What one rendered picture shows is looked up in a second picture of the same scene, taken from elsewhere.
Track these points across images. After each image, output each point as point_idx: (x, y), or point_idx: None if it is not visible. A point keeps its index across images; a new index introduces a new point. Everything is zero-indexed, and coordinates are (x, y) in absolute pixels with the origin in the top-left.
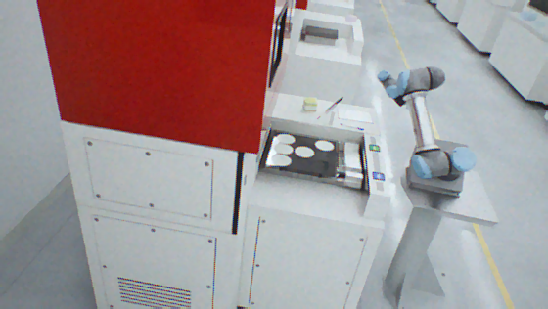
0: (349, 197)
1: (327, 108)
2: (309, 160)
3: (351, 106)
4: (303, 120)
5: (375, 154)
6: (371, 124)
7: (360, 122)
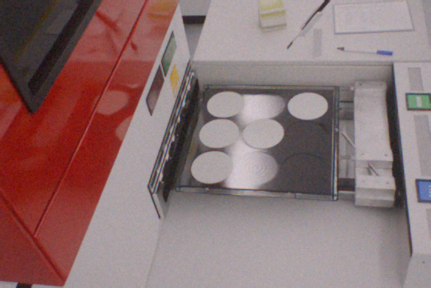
0: (369, 231)
1: (311, 9)
2: (273, 156)
3: None
4: (259, 56)
5: (422, 122)
6: (409, 34)
7: (385, 34)
